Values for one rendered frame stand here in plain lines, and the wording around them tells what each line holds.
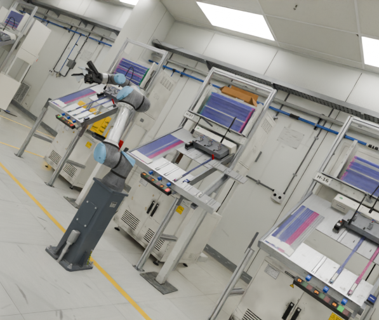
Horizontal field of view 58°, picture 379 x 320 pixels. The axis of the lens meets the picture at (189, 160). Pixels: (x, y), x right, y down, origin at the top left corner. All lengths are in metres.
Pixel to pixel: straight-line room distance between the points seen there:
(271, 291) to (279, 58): 3.45
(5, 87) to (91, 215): 4.91
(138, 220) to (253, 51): 3.23
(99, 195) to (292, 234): 1.31
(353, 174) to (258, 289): 1.10
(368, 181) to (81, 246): 2.03
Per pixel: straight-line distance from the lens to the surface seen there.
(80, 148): 4.06
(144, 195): 3.27
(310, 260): 2.37
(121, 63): 4.40
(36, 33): 6.88
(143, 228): 3.22
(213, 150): 3.05
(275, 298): 2.66
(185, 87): 5.65
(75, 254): 2.30
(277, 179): 4.49
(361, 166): 2.81
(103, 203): 2.19
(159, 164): 2.97
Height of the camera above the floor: 0.95
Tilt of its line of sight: level
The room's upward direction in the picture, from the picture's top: 30 degrees clockwise
